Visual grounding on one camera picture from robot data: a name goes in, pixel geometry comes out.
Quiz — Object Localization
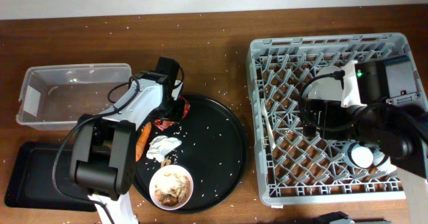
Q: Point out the red snack wrapper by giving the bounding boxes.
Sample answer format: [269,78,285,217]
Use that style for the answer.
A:
[154,96,191,131]

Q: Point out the light blue cup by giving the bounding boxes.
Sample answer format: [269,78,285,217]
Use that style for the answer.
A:
[341,142,374,169]

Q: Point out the white plastic fork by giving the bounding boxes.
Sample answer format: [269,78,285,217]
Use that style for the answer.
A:
[260,99,276,150]

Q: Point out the small white cup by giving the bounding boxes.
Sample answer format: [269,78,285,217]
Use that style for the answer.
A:
[372,151,397,174]

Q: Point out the grey plate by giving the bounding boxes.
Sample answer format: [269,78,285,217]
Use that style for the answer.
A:
[308,78,342,102]

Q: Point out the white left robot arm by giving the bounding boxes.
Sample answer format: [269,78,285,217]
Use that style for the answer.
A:
[68,71,185,223]

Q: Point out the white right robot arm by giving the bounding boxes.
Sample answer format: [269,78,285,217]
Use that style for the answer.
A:
[298,100,427,223]

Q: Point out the grey dishwasher rack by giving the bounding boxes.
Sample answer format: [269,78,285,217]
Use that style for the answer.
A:
[247,33,427,207]

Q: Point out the orange carrot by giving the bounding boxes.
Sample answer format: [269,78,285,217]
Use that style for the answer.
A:
[135,122,152,162]

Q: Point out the crumpled white tissue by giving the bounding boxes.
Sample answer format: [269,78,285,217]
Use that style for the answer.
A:
[146,136,182,162]

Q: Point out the round black tray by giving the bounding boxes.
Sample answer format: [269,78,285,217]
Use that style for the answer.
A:
[148,94,247,214]

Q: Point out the white bowl with food scraps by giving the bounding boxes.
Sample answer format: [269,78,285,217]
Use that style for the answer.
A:
[149,164,194,211]

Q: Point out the clear plastic bin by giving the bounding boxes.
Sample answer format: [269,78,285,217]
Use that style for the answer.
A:
[16,64,132,130]

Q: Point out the black rectangular tray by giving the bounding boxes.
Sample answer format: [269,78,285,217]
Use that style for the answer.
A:
[5,142,96,212]

